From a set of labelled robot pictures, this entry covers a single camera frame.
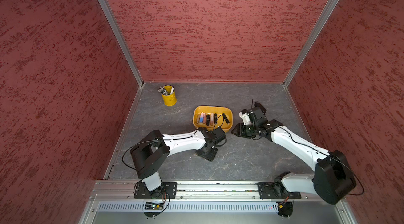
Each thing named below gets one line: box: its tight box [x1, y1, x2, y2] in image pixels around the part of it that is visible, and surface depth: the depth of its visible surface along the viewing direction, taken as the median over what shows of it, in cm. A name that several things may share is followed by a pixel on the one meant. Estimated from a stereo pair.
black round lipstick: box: [206, 114, 211, 127], surface depth 100 cm
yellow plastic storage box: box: [193, 105, 234, 132], surface depth 101 cm
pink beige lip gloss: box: [209, 112, 215, 126], surface depth 100 cm
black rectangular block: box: [254, 101, 267, 113], surface depth 108 cm
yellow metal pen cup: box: [160, 85, 178, 107], surface depth 105 cm
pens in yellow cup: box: [157, 86, 175, 96], surface depth 96 cm
